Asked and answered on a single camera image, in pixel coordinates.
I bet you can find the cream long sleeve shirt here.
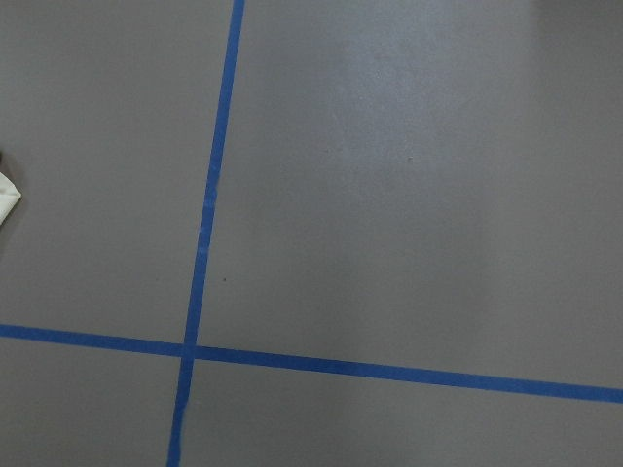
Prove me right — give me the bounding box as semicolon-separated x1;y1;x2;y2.
0;173;21;225

